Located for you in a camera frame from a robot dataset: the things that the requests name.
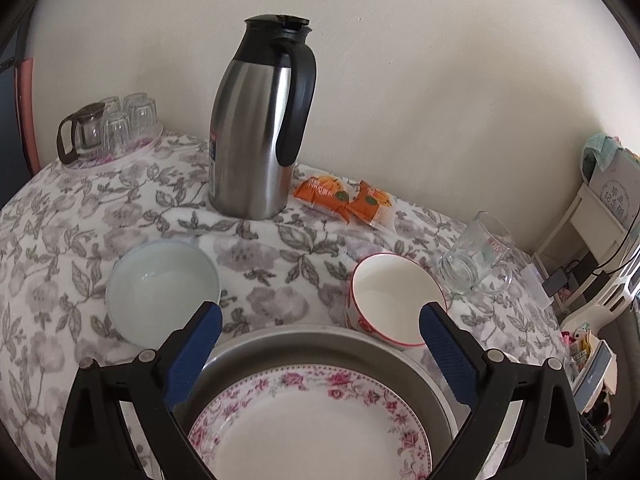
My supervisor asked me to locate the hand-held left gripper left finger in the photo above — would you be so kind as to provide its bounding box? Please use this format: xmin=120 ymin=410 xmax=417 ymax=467
xmin=56 ymin=301 xmax=223 ymax=480

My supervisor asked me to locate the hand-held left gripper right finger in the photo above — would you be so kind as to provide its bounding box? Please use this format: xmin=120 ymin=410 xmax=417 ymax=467
xmin=419 ymin=301 xmax=587 ymax=480

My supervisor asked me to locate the small pale blue bowl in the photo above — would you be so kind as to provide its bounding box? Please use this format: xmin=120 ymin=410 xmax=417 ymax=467
xmin=105 ymin=240 xmax=222 ymax=350

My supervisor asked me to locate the strawberry print bowl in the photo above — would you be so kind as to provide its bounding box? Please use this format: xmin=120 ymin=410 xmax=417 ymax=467
xmin=346 ymin=252 xmax=448 ymax=351

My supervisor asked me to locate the stainless steel basin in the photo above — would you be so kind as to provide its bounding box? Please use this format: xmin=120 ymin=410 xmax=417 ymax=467
xmin=172 ymin=324 xmax=458 ymax=480

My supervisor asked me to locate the pink floral round plate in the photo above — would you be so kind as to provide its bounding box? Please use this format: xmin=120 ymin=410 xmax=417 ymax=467
xmin=187 ymin=366 xmax=433 ymax=480

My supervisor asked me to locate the clear glass mug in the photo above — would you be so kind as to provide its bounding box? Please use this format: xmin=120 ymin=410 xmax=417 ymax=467
xmin=437 ymin=210 xmax=517 ymax=297

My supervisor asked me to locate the grey floral tablecloth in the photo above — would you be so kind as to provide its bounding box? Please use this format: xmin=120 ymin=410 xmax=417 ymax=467
xmin=0 ymin=130 xmax=568 ymax=480

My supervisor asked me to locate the black cloth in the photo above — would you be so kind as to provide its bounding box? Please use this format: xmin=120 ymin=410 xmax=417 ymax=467
xmin=580 ymin=385 xmax=613 ymax=456

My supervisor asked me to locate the orange snack packet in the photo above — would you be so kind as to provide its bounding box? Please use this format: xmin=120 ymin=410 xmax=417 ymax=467
xmin=292 ymin=174 xmax=358 ymax=216
xmin=345 ymin=180 xmax=398 ymax=231

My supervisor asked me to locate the white shelf unit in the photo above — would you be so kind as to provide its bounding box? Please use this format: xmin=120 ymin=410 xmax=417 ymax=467
xmin=532 ymin=180 xmax=640 ymax=331

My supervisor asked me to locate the white round tray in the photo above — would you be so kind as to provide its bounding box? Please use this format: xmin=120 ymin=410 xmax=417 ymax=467
xmin=62 ymin=120 xmax=165 ymax=175

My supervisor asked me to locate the stainless steel thermos jug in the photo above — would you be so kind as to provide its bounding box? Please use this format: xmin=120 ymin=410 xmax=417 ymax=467
xmin=207 ymin=14 xmax=318 ymax=221

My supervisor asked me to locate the white printed box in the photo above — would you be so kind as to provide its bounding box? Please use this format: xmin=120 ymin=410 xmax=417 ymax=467
xmin=587 ymin=147 xmax=640 ymax=211

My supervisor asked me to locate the green cloth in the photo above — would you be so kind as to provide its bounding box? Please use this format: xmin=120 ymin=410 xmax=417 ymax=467
xmin=580 ymin=132 xmax=621 ymax=176

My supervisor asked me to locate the pink rolled mat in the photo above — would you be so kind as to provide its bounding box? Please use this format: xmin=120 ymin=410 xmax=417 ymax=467
xmin=19 ymin=57 xmax=42 ymax=173

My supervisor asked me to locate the glass teapot black handle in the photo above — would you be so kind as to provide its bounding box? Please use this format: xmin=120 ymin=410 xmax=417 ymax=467
xmin=57 ymin=102 xmax=108 ymax=165

